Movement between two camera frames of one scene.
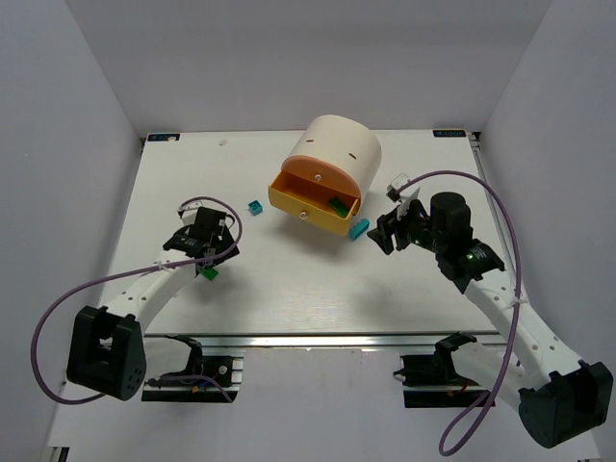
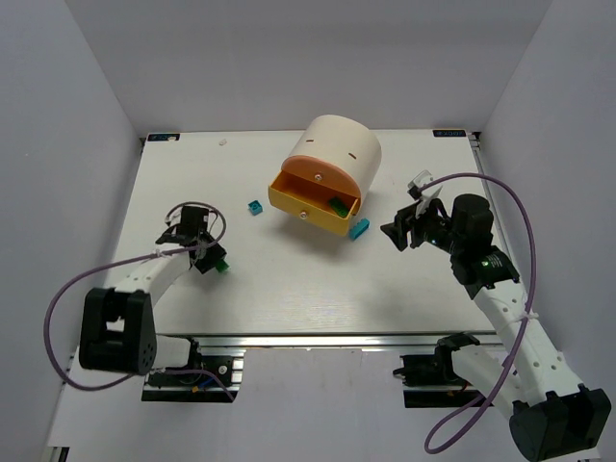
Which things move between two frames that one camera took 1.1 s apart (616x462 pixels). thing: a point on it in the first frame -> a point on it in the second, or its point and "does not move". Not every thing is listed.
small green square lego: [210, 273] -> [221, 266]
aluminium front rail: [311, 341] does not move
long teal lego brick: [359, 228] does not move
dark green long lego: [339, 207] does not move
